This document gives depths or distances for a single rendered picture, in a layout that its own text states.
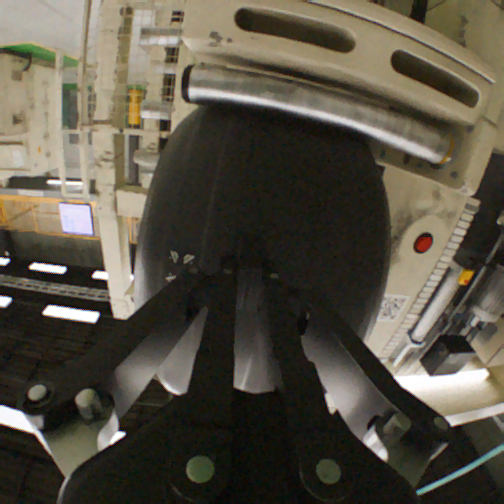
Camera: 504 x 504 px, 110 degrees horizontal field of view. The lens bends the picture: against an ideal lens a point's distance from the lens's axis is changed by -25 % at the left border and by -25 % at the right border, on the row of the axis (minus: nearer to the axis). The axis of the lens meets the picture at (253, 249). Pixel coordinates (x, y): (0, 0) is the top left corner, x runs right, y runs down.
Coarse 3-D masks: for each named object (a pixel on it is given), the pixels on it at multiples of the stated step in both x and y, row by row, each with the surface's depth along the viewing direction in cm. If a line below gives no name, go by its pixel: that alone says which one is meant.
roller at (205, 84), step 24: (192, 72) 22; (216, 72) 22; (240, 72) 22; (192, 96) 23; (216, 96) 23; (240, 96) 23; (264, 96) 23; (288, 96) 23; (312, 96) 23; (336, 96) 23; (312, 120) 25; (336, 120) 24; (360, 120) 24; (384, 120) 24; (408, 120) 24; (384, 144) 26; (408, 144) 25; (432, 144) 25
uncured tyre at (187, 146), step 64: (192, 128) 24; (256, 128) 24; (320, 128) 27; (192, 192) 21; (256, 192) 22; (320, 192) 22; (384, 192) 27; (320, 256) 22; (384, 256) 24; (256, 320) 22; (256, 384) 25
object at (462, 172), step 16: (448, 128) 25; (464, 128) 23; (480, 128) 20; (496, 128) 20; (368, 144) 48; (464, 144) 23; (480, 144) 21; (384, 160) 41; (400, 160) 36; (416, 160) 32; (448, 160) 25; (464, 160) 23; (480, 160) 22; (416, 176) 33; (432, 176) 29; (448, 176) 26; (464, 176) 23; (480, 176) 23; (464, 192) 24
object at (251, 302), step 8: (256, 240) 18; (256, 248) 17; (256, 256) 15; (256, 264) 14; (256, 272) 14; (256, 280) 14; (248, 288) 14; (256, 288) 14; (248, 296) 14; (256, 296) 14; (248, 304) 14; (256, 304) 14
